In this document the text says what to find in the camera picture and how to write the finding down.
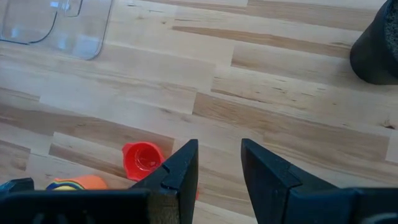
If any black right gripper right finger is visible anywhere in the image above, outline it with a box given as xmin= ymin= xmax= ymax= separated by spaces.
xmin=241 ymin=138 xmax=398 ymax=224

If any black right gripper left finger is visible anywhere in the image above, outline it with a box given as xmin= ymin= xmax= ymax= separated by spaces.
xmin=0 ymin=139 xmax=199 ymax=224

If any red measuring cup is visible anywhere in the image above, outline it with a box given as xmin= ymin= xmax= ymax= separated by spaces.
xmin=121 ymin=141 xmax=200 ymax=200

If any orange measuring cup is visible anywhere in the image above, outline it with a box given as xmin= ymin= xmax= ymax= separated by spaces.
xmin=54 ymin=174 xmax=109 ymax=191

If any clear plastic basket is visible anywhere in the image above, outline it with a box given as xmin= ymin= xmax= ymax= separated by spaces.
xmin=0 ymin=0 xmax=114 ymax=61

